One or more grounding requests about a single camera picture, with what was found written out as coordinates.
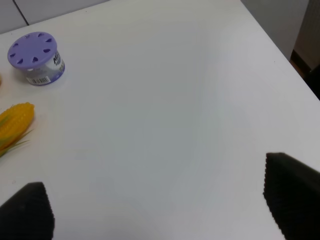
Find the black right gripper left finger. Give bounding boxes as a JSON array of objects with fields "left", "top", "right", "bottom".
[{"left": 0, "top": 182, "right": 55, "bottom": 240}]

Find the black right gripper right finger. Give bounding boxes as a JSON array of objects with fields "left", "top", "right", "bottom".
[{"left": 263, "top": 152, "right": 320, "bottom": 240}]

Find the yellow toy corn cob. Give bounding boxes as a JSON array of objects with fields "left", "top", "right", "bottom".
[{"left": 0, "top": 102, "right": 35, "bottom": 157}]

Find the purple lid air freshener jar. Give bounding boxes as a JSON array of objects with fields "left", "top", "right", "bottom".
[{"left": 7, "top": 31, "right": 66, "bottom": 86}]

